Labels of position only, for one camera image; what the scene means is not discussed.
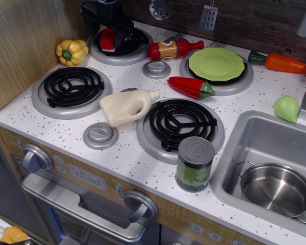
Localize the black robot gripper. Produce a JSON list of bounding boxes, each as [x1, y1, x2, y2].
[[80, 0, 134, 49]]

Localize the green toy plate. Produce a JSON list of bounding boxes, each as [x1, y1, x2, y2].
[[188, 47, 245, 84]]

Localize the back left stove burner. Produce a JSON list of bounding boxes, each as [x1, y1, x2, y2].
[[89, 28, 153, 66]]

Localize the stove burner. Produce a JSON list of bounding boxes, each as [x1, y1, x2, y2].
[[32, 67, 112, 119], [179, 52, 254, 96], [136, 99, 225, 165], [89, 28, 153, 66]]

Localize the yellow toy bell pepper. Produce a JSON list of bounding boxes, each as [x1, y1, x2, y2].
[[56, 39, 89, 66]]

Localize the hanging silver strainer spoon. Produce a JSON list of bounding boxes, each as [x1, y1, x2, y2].
[[149, 0, 172, 21]]

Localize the silver top knob middle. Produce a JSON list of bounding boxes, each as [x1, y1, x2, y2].
[[121, 88, 137, 92]]

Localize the silver top knob back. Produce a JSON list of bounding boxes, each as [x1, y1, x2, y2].
[[142, 61, 171, 79]]

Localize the red toy ketchup bottle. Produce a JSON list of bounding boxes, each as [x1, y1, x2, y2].
[[148, 40, 204, 61]]

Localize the front left stove burner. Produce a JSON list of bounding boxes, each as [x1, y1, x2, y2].
[[32, 67, 112, 119]]

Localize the cream toy detergent bottle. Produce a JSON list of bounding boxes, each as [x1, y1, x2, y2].
[[99, 89, 160, 128]]

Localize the hanging grey slotted spatula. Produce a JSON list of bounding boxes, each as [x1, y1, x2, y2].
[[198, 1, 218, 31]]

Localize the red toy chili pepper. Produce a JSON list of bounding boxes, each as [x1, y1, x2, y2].
[[167, 77, 216, 100]]

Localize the silver top knob front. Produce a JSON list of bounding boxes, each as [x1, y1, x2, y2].
[[83, 122, 119, 150]]

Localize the front right stove burner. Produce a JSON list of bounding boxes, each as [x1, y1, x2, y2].
[[136, 99, 225, 165]]

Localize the back right stove burner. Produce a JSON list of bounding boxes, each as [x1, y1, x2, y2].
[[179, 52, 254, 96]]

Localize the silver oven knob left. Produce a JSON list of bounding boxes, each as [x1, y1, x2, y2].
[[22, 144, 53, 173]]

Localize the silver oven knob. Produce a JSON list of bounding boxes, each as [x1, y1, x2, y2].
[[123, 190, 159, 223], [22, 144, 53, 173]]

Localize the green labelled toy can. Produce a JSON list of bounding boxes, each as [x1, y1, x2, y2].
[[175, 136, 215, 192]]

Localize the orange toy carrot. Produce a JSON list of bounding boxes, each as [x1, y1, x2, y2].
[[248, 51, 306, 74]]

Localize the silver oven knob right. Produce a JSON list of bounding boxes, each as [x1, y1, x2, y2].
[[123, 190, 159, 223]]

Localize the silver sink basin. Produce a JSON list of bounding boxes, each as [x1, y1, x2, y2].
[[211, 111, 306, 237]]

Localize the green toy pear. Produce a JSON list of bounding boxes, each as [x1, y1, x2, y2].
[[273, 96, 299, 123]]

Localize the yellow object bottom left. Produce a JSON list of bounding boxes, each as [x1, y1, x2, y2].
[[0, 227, 28, 244]]

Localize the stainless steel pot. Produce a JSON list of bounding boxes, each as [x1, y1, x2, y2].
[[235, 161, 306, 224]]

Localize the silver oven door handle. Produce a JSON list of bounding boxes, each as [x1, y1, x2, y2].
[[22, 174, 145, 244]]

